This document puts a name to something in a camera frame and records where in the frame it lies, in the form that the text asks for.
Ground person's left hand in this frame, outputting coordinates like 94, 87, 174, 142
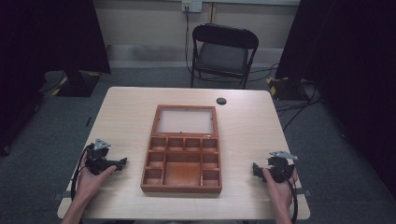
75, 151, 118, 203

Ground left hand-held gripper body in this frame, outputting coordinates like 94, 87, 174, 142
85, 138, 123, 176

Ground black floor cables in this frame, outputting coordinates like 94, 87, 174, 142
275, 81, 323, 133

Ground black wall socket cable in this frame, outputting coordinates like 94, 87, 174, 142
184, 6, 195, 76

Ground person's right hand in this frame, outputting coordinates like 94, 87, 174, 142
262, 167, 299, 213

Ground black folding chair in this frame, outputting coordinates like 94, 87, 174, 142
190, 22, 260, 91

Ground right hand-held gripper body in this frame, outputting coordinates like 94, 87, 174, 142
262, 150, 299, 184

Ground wooden compartment box with lid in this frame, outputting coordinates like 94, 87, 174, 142
140, 104, 223, 194

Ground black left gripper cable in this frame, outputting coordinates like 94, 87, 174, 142
70, 143, 94, 202

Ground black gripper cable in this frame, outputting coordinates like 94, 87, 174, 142
276, 167, 299, 224
70, 143, 94, 202

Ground black stand base striped tape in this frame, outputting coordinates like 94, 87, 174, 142
265, 76, 307, 102
51, 70, 102, 98

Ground white wall socket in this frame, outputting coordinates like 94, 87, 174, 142
181, 0, 204, 14

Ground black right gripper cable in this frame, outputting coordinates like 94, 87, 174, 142
276, 167, 299, 224

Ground dark curtain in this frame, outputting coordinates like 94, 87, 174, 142
275, 0, 396, 200
0, 0, 112, 157

